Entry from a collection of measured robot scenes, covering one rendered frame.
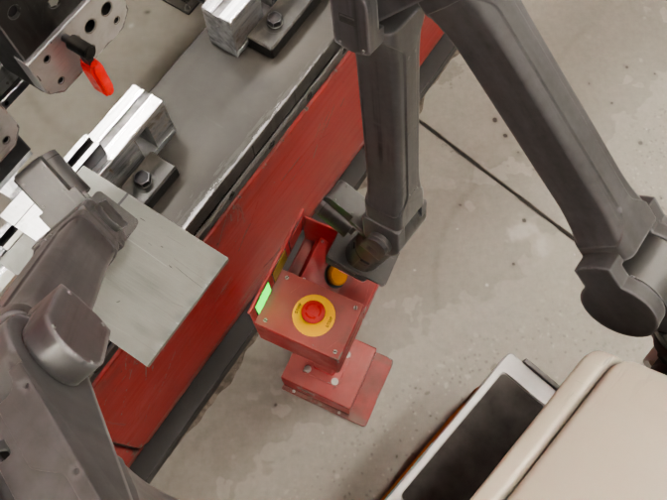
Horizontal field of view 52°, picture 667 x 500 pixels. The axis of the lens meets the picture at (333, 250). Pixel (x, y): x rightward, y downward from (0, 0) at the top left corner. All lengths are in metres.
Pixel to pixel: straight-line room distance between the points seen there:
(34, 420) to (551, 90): 0.46
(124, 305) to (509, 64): 0.60
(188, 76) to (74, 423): 0.96
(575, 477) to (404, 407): 1.36
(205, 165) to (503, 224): 1.15
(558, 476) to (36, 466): 0.38
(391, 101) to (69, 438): 0.48
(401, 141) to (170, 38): 1.75
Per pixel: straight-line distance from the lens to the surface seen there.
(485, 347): 1.97
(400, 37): 0.66
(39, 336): 0.36
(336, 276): 1.22
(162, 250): 0.98
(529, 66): 0.60
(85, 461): 0.34
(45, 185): 0.79
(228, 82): 1.24
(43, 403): 0.34
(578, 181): 0.65
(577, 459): 0.58
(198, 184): 1.15
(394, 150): 0.76
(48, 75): 0.88
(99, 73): 0.89
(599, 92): 2.40
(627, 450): 0.57
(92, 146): 1.08
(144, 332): 0.95
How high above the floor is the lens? 1.89
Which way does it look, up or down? 70 degrees down
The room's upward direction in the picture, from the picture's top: 2 degrees counter-clockwise
